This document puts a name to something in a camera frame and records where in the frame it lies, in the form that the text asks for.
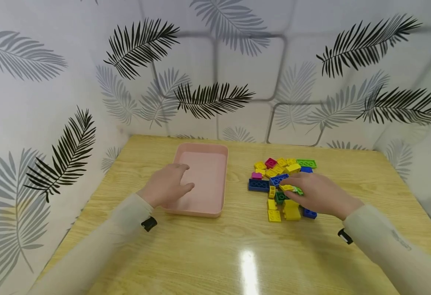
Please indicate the person's left hand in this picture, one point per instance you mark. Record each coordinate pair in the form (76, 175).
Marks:
(163, 186)

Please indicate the person's right hand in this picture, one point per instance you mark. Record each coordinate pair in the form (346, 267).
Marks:
(322, 196)

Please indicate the person's left index finger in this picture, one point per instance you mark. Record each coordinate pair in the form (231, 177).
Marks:
(183, 167)

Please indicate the person's right fingers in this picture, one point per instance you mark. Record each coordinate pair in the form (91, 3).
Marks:
(292, 180)

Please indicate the person's left thumb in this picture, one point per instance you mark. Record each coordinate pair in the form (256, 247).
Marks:
(188, 189)

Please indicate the small yellow brick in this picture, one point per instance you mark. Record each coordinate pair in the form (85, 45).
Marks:
(286, 188)

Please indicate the person's right forearm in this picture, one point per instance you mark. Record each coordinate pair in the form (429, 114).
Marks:
(396, 250)

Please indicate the person's left forearm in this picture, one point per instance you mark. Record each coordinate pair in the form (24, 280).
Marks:
(104, 246)

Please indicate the pile of coloured toy bricks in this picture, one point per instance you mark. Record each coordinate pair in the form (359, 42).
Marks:
(274, 172)

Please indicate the pink plastic tray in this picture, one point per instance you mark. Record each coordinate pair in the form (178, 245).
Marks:
(208, 180)

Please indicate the black wrist band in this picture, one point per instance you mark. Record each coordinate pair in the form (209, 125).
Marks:
(345, 236)
(149, 224)

